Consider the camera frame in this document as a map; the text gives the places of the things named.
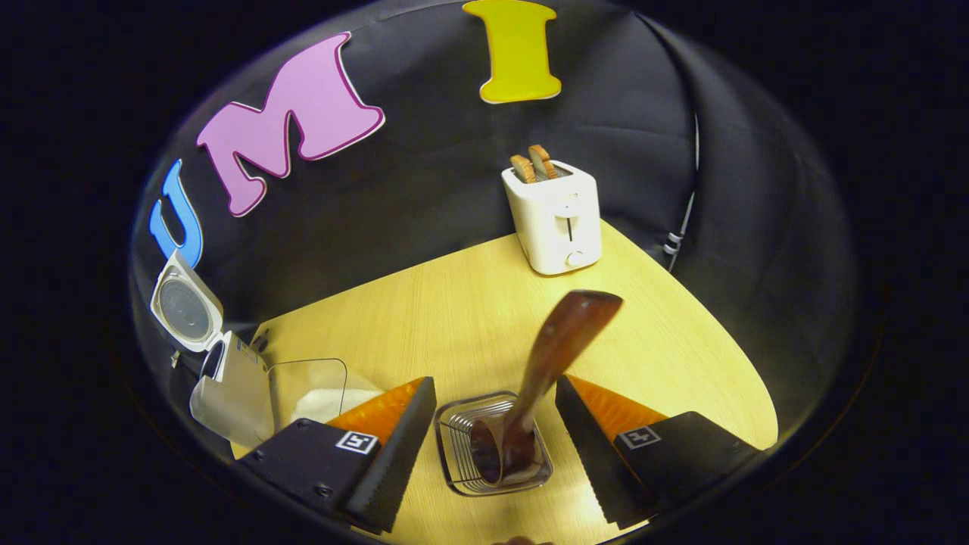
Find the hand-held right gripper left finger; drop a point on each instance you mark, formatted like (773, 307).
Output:
(401, 454)

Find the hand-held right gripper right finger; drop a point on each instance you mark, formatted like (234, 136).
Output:
(590, 454)

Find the white rice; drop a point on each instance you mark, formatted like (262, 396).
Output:
(325, 405)

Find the brown wooden spoon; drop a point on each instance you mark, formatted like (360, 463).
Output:
(560, 341)

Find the white rice cooker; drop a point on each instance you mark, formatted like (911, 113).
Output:
(235, 393)

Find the clear plastic container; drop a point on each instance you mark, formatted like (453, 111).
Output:
(310, 375)

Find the white toaster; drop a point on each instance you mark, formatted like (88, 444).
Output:
(556, 227)

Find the black backdrop cloth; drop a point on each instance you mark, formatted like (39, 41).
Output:
(424, 174)

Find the brown toast slice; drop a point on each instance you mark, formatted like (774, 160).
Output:
(523, 169)
(542, 161)

